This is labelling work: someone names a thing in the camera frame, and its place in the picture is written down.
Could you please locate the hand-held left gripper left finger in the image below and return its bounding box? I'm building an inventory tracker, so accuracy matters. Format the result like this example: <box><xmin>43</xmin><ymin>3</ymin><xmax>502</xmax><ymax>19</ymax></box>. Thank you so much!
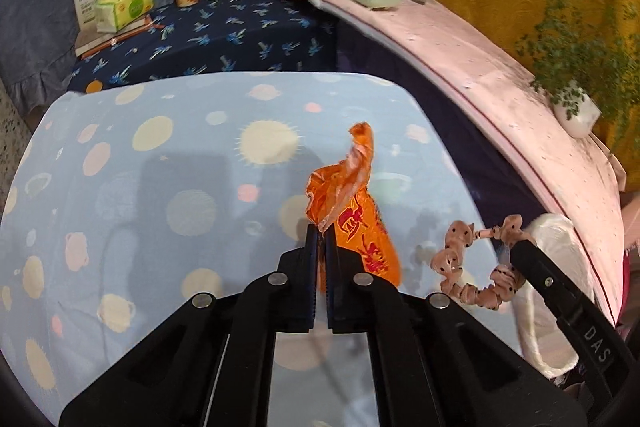
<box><xmin>59</xmin><ymin>224</ymin><xmax>318</xmax><ymax>427</ymax></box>

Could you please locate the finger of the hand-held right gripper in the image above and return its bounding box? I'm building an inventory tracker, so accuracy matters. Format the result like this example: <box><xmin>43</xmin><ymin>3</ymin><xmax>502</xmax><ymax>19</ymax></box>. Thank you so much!
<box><xmin>510</xmin><ymin>239</ymin><xmax>591</xmax><ymax>323</ymax></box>

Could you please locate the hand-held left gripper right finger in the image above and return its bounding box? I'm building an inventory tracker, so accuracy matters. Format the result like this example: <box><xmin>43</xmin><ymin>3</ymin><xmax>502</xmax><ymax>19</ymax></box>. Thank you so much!
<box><xmin>324</xmin><ymin>236</ymin><xmax>586</xmax><ymax>427</ymax></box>

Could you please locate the white plastic bag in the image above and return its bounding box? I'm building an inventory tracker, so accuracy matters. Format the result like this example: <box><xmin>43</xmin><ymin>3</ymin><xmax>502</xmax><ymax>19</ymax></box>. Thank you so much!
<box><xmin>512</xmin><ymin>213</ymin><xmax>586</xmax><ymax>380</ymax></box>

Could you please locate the orange plastic bag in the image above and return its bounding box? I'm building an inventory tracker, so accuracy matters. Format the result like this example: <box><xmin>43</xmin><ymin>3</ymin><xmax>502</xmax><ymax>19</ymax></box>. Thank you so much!
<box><xmin>306</xmin><ymin>122</ymin><xmax>403</xmax><ymax>293</ymax></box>

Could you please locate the pink dotted scrunchie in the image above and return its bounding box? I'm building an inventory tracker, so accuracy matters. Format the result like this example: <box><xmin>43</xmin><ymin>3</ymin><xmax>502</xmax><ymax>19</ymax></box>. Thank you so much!
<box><xmin>431</xmin><ymin>215</ymin><xmax>537</xmax><ymax>310</ymax></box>

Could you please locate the red cloth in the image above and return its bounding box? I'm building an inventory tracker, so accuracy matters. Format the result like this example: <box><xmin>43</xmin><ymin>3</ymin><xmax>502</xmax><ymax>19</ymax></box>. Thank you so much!
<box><xmin>620</xmin><ymin>252</ymin><xmax>636</xmax><ymax>323</ymax></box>

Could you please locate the white plant pot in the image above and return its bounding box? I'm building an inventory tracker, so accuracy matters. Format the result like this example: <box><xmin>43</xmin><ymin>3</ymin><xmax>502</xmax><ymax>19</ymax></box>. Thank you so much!
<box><xmin>552</xmin><ymin>79</ymin><xmax>602</xmax><ymax>138</ymax></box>

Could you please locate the light blue planet tablecloth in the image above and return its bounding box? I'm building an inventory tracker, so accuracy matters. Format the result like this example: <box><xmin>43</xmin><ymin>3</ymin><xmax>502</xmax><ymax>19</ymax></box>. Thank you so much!
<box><xmin>0</xmin><ymin>71</ymin><xmax>526</xmax><ymax>427</ymax></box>

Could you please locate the dark violet cloth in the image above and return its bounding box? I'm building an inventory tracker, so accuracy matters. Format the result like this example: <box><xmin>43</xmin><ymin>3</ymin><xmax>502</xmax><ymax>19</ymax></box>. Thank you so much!
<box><xmin>335</xmin><ymin>19</ymin><xmax>556</xmax><ymax>228</ymax></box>

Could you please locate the pink cloth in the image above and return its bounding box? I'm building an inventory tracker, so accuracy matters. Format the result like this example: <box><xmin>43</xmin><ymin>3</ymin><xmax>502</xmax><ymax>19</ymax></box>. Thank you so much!
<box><xmin>257</xmin><ymin>0</ymin><xmax>628</xmax><ymax>328</ymax></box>

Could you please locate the green leafy plant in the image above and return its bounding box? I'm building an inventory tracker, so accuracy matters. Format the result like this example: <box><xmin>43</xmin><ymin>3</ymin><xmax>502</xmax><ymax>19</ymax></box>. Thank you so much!
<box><xmin>510</xmin><ymin>0</ymin><xmax>640</xmax><ymax>152</ymax></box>

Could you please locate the navy printed cloth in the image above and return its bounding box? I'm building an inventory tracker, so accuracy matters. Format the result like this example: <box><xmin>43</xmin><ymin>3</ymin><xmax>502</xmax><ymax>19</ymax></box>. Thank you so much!
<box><xmin>65</xmin><ymin>0</ymin><xmax>338</xmax><ymax>94</ymax></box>

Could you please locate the brown notebook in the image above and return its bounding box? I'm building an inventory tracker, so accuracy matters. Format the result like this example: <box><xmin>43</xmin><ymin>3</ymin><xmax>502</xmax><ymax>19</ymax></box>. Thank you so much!
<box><xmin>75</xmin><ymin>14</ymin><xmax>153</xmax><ymax>58</ymax></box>

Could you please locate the green tissue pack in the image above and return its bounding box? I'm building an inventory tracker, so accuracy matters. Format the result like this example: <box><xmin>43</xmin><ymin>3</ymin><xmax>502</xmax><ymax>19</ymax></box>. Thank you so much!
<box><xmin>95</xmin><ymin>0</ymin><xmax>154</xmax><ymax>32</ymax></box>

